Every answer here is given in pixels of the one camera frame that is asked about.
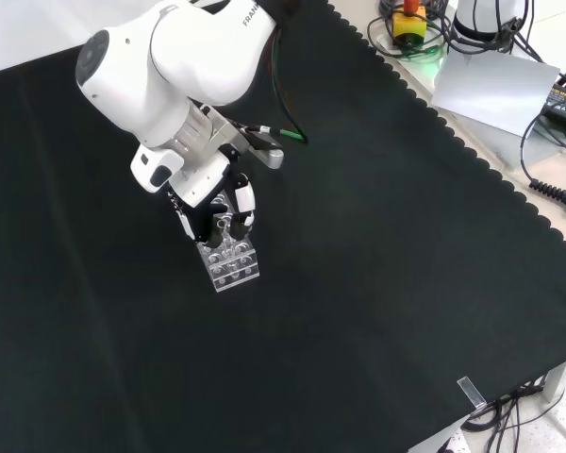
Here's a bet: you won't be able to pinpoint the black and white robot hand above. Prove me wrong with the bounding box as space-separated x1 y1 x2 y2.
130 143 258 250

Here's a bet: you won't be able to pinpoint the clear plastic test tube rack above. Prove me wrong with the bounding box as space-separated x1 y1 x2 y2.
195 193 261 294

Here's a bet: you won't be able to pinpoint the black bench cloth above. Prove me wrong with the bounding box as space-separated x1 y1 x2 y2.
0 0 566 453

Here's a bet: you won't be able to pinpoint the yellow stop button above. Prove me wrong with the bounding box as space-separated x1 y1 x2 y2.
391 0 428 48

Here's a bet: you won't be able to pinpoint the pale board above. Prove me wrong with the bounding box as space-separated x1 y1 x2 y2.
428 44 561 139

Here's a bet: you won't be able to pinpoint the white cylindrical base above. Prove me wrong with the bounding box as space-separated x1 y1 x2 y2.
451 0 520 47

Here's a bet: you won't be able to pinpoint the clear tape strip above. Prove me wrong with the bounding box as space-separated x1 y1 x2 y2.
457 376 488 412

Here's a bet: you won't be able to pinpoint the white table leg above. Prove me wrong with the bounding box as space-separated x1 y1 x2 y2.
541 356 566 405

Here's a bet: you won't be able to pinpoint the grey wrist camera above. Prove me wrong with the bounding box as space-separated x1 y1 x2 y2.
242 134 286 171

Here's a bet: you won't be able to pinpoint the green cable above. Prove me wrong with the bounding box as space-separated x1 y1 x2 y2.
269 27 309 145

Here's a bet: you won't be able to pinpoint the black cable loop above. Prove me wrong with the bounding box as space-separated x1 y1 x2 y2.
518 112 566 188

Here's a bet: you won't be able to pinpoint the black ribbed cable connector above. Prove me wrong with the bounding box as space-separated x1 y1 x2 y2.
527 178 566 221

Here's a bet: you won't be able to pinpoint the black floor cables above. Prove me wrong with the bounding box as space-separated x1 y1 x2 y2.
459 361 566 453

